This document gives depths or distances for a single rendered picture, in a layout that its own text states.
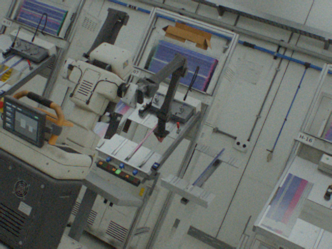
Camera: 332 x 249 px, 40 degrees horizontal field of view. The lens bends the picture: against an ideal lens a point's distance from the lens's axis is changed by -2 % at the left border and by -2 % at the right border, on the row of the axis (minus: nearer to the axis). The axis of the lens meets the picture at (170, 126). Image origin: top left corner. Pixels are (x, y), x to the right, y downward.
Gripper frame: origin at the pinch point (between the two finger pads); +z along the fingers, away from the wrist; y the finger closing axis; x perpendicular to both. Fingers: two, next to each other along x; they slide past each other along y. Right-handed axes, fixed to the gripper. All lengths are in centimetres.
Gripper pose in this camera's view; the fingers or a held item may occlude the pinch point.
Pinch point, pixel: (160, 140)
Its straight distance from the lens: 325.8
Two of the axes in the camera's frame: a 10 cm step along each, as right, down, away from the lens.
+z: -0.6, 7.5, 6.6
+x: -5.2, 5.4, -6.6
